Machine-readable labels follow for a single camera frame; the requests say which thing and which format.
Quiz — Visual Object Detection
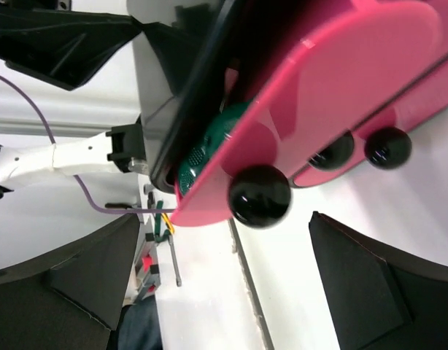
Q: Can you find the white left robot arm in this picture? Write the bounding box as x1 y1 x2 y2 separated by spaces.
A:
0 1 149 199

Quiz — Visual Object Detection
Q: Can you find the person in blue jeans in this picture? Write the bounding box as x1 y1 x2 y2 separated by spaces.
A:
117 296 163 350

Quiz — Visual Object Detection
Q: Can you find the aluminium table frame rail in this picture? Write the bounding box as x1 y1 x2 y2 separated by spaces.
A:
0 120 276 350

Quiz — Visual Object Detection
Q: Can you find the green handled stubby screwdriver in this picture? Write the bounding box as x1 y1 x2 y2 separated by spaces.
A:
177 101 250 195

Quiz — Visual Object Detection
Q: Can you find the pink top drawer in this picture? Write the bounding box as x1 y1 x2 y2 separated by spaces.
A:
171 1 448 228

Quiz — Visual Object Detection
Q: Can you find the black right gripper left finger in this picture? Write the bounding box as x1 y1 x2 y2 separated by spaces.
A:
0 214 140 349

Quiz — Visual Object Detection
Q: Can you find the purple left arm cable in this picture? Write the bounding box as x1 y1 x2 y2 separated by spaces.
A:
0 71 177 214

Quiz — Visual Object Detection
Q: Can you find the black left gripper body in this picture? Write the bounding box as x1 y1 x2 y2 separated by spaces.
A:
0 1 140 91

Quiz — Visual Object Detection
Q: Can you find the pink drawer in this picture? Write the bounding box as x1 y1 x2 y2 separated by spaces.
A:
171 1 448 228
355 88 448 170
287 54 448 189

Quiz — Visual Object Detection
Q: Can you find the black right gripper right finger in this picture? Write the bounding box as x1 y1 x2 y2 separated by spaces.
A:
309 211 448 349

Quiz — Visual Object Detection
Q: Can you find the black drawer cabinet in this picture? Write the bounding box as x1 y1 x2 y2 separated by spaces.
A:
143 0 254 193

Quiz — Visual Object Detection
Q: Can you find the pink bottom drawer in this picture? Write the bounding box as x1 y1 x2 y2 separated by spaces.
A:
355 88 448 170

